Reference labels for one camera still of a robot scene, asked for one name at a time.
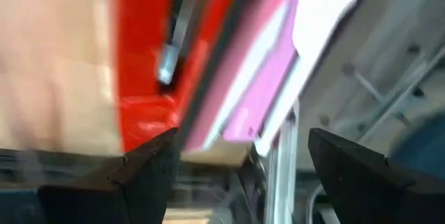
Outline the clear plastic bin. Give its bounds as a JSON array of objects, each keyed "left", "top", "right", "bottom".
[{"left": 250, "top": 102, "right": 314, "bottom": 224}]

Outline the pink stapler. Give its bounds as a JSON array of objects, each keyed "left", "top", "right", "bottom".
[{"left": 182, "top": 0, "right": 371, "bottom": 157}]

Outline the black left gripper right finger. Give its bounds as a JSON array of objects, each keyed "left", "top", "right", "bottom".
[{"left": 308, "top": 127, "right": 445, "bottom": 224}]

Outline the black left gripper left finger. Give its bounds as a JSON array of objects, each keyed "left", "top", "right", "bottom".
[{"left": 37, "top": 127, "right": 181, "bottom": 224}]

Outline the red stapler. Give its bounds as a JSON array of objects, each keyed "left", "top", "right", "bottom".
[{"left": 113, "top": 0, "right": 251, "bottom": 152}]

